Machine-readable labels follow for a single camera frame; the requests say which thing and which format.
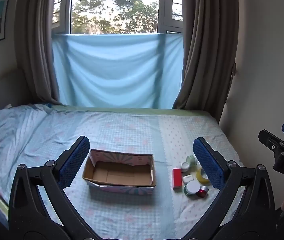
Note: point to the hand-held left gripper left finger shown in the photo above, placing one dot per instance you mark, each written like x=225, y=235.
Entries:
x=73, y=165

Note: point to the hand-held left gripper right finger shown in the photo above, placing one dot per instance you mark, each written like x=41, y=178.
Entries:
x=209, y=166

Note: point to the yellow tape roll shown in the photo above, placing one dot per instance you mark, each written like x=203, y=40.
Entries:
x=202, y=180

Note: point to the green cream jar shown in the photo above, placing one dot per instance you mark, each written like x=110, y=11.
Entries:
x=192, y=161

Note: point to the small white jar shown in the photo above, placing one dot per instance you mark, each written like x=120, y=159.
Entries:
x=185, y=167

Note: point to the white earbud case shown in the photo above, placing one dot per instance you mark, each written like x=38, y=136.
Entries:
x=188, y=179

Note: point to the white-lid green jar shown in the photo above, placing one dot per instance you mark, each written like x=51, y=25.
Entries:
x=192, y=187

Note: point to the small red tin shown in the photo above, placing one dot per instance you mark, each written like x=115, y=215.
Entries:
x=202, y=193

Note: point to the red rectangular box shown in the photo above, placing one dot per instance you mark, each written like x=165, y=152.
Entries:
x=177, y=178

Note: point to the patterned cardboard box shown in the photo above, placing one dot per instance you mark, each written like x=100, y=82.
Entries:
x=122, y=188

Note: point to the checked blue bed sheet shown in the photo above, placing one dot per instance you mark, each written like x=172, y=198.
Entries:
x=122, y=135

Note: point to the curtain tieback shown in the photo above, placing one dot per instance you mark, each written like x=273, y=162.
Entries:
x=234, y=71

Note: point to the grey headboard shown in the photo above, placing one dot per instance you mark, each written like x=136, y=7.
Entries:
x=4, y=97

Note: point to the blue hanging cloth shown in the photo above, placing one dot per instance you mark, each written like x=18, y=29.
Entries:
x=117, y=72

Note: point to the brown curtain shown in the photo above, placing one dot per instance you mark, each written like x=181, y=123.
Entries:
x=37, y=42
x=207, y=42

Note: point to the window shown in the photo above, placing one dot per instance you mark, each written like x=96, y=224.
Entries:
x=114, y=5

